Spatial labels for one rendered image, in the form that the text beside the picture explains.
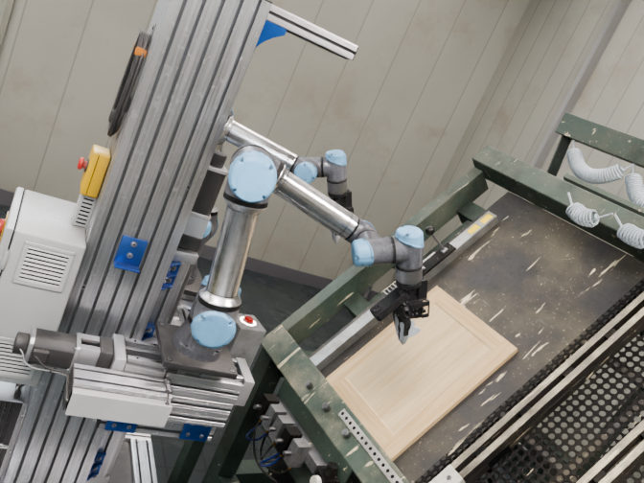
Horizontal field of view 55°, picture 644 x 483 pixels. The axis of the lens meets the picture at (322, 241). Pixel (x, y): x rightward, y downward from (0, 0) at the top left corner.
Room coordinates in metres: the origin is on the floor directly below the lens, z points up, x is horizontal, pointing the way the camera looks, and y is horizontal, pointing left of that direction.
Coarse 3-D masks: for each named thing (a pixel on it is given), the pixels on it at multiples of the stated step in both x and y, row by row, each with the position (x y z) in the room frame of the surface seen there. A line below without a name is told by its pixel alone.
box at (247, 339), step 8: (240, 320) 2.22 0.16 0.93; (256, 320) 2.29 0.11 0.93; (240, 328) 2.17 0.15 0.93; (248, 328) 2.19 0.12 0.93; (256, 328) 2.22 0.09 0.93; (240, 336) 2.17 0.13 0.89; (248, 336) 2.20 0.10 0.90; (256, 336) 2.22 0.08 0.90; (232, 344) 2.17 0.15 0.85; (240, 344) 2.18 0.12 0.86; (248, 344) 2.20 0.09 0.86; (256, 344) 2.23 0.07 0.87; (232, 352) 2.17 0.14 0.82; (240, 352) 2.19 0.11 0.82; (248, 352) 2.21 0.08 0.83; (256, 352) 2.24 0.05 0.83; (248, 360) 2.23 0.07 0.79
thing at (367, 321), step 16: (480, 224) 2.52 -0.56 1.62; (464, 240) 2.48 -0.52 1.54; (448, 256) 2.44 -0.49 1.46; (432, 272) 2.41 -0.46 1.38; (368, 320) 2.29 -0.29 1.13; (336, 336) 2.27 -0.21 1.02; (352, 336) 2.26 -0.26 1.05; (320, 352) 2.24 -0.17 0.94; (336, 352) 2.23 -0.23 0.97; (320, 368) 2.21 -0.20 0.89
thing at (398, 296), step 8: (400, 288) 1.68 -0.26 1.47; (392, 296) 1.67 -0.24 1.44; (400, 296) 1.65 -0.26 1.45; (408, 296) 1.66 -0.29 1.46; (376, 304) 1.67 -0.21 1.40; (384, 304) 1.65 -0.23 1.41; (392, 304) 1.64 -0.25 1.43; (400, 304) 1.65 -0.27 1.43; (376, 312) 1.64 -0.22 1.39; (384, 312) 1.64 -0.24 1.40
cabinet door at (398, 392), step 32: (416, 320) 2.25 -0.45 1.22; (448, 320) 2.20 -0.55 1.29; (480, 320) 2.15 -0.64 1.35; (384, 352) 2.17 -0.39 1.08; (416, 352) 2.13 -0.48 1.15; (448, 352) 2.09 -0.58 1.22; (480, 352) 2.05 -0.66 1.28; (512, 352) 2.01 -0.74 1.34; (352, 384) 2.10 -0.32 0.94; (384, 384) 2.05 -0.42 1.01; (416, 384) 2.02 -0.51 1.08; (448, 384) 1.98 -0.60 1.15; (384, 416) 1.95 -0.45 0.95; (416, 416) 1.91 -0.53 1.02; (384, 448) 1.85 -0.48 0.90
